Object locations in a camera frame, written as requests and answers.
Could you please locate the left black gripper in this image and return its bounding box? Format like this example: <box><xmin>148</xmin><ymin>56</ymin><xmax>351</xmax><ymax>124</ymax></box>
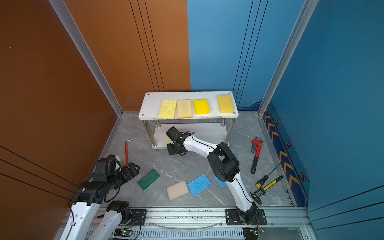
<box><xmin>108</xmin><ymin>161</ymin><xmax>141</xmax><ymax>190</ymax></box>

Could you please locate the green scouring sponge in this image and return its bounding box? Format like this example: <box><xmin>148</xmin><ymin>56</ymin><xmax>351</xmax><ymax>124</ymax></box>
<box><xmin>138</xmin><ymin>169</ymin><xmax>161</xmax><ymax>192</ymax></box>

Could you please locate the light yellow cellulose sponge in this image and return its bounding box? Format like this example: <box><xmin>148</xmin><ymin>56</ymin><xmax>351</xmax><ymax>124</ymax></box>
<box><xmin>158</xmin><ymin>100</ymin><xmax>177</xmax><ymax>119</ymax></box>

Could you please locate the pale yellow orange-backed sponge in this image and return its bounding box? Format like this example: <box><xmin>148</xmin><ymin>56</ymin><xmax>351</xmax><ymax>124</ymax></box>
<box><xmin>177</xmin><ymin>100</ymin><xmax>193</xmax><ymax>119</ymax></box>

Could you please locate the beige foam sponge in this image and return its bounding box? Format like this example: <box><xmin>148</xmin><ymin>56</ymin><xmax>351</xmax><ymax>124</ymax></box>
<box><xmin>166</xmin><ymin>181</ymin><xmax>189</xmax><ymax>201</ymax></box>

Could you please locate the bright yellow foam sponge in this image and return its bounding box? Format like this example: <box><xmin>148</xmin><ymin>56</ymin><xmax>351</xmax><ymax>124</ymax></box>
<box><xmin>194</xmin><ymin>99</ymin><xmax>211</xmax><ymax>115</ymax></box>

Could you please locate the golden yellow sponge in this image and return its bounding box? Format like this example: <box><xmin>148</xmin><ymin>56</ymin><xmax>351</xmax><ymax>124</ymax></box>
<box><xmin>218</xmin><ymin>95</ymin><xmax>235</xmax><ymax>114</ymax></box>

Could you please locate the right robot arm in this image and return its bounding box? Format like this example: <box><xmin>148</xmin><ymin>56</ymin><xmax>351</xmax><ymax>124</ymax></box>
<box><xmin>166</xmin><ymin>127</ymin><xmax>259</xmax><ymax>225</ymax></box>

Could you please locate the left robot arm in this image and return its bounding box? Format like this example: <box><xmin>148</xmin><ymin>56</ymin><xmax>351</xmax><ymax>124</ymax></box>
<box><xmin>60</xmin><ymin>155</ymin><xmax>140</xmax><ymax>240</ymax></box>

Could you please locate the white two-tier shelf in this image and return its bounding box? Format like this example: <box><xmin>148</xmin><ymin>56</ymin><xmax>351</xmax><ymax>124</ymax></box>
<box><xmin>139</xmin><ymin>91</ymin><xmax>239</xmax><ymax>150</ymax></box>

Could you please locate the blue cellulose sponge left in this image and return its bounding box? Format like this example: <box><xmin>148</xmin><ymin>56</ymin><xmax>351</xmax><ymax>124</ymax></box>
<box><xmin>187</xmin><ymin>174</ymin><xmax>212</xmax><ymax>197</ymax></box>

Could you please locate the blue cellulose sponge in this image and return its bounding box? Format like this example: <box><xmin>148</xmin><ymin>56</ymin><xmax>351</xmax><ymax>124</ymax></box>
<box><xmin>187</xmin><ymin>174</ymin><xmax>212</xmax><ymax>197</ymax></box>
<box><xmin>214</xmin><ymin>177</ymin><xmax>227</xmax><ymax>189</ymax></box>

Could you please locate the blue cellulose sponge right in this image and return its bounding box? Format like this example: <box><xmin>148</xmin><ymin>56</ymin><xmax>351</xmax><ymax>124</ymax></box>
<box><xmin>214</xmin><ymin>177</ymin><xmax>227</xmax><ymax>189</ymax></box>

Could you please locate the left green circuit board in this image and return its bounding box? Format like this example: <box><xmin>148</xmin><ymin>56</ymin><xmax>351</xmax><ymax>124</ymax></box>
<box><xmin>113</xmin><ymin>229</ymin><xmax>133</xmax><ymax>239</ymax></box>

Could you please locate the green circuit board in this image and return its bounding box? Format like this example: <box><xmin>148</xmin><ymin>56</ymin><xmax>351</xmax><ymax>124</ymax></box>
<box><xmin>243</xmin><ymin>228</ymin><xmax>265</xmax><ymax>240</ymax></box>
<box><xmin>113</xmin><ymin>229</ymin><xmax>133</xmax><ymax>239</ymax></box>

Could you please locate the red pipe wrench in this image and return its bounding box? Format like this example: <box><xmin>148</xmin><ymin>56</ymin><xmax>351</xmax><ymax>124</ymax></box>
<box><xmin>251</xmin><ymin>137</ymin><xmax>264</xmax><ymax>174</ymax></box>

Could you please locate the black yellow screwdriver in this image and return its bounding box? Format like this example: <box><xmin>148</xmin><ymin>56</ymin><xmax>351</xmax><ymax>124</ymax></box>
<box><xmin>256</xmin><ymin>165</ymin><xmax>280</xmax><ymax>189</ymax></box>

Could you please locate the yellow black caliper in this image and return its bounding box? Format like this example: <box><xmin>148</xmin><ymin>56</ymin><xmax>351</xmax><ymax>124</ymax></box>
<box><xmin>251</xmin><ymin>176</ymin><xmax>283</xmax><ymax>205</ymax></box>

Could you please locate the right green circuit board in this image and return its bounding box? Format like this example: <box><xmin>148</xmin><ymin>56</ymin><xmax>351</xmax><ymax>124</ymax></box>
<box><xmin>243</xmin><ymin>228</ymin><xmax>265</xmax><ymax>240</ymax></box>

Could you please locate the red handled hex key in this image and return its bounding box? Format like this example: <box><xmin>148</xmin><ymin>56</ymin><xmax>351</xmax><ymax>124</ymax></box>
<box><xmin>125</xmin><ymin>139</ymin><xmax>133</xmax><ymax>166</ymax></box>

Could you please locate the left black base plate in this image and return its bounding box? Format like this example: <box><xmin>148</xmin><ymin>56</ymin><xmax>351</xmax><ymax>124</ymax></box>
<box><xmin>120</xmin><ymin>209</ymin><xmax>147</xmax><ymax>227</ymax></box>

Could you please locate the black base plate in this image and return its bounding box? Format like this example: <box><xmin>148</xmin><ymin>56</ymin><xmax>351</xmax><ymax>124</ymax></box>
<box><xmin>120</xmin><ymin>209</ymin><xmax>147</xmax><ymax>227</ymax></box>
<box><xmin>225</xmin><ymin>209</ymin><xmax>268</xmax><ymax>226</ymax></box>

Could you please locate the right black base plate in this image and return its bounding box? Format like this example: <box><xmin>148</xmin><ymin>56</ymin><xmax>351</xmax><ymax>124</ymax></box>
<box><xmin>225</xmin><ymin>209</ymin><xmax>268</xmax><ymax>226</ymax></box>

